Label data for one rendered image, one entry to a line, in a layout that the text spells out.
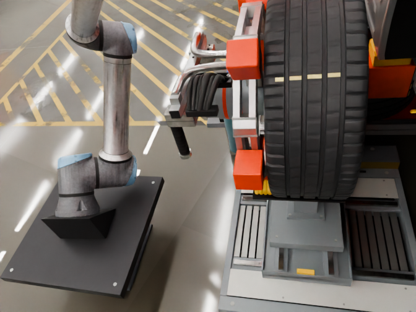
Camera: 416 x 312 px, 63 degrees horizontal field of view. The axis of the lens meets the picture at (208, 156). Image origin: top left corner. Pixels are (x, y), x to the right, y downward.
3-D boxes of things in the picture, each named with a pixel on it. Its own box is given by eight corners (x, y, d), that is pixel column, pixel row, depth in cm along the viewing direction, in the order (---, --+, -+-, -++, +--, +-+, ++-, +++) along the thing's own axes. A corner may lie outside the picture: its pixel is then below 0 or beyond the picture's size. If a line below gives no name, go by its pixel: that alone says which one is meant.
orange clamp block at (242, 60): (261, 79, 86) (257, 65, 77) (231, 80, 88) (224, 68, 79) (262, 52, 86) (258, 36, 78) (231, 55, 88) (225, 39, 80)
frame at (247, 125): (265, 211, 114) (251, 77, 75) (246, 210, 116) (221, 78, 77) (273, 106, 149) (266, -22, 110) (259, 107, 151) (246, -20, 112)
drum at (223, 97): (267, 127, 113) (264, 93, 103) (205, 127, 118) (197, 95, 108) (269, 99, 122) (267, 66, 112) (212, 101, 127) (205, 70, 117)
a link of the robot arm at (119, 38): (95, 178, 167) (94, 16, 135) (131, 175, 174) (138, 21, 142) (99, 195, 155) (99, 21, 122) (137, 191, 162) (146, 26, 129)
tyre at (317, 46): (335, 42, 142) (337, 200, 133) (278, 46, 148) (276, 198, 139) (368, -88, 78) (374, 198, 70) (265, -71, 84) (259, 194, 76)
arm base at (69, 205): (45, 218, 147) (44, 195, 147) (72, 210, 165) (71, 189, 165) (84, 217, 143) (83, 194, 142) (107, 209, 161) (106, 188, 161)
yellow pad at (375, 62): (410, 64, 136) (413, 54, 132) (372, 67, 139) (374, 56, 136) (403, 46, 145) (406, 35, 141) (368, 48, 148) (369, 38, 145)
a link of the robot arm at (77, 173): (58, 192, 158) (56, 154, 158) (96, 188, 165) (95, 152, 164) (58, 195, 144) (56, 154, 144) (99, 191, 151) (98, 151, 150)
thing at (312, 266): (350, 287, 140) (353, 278, 133) (262, 278, 149) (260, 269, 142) (340, 189, 172) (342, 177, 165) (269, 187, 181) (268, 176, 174)
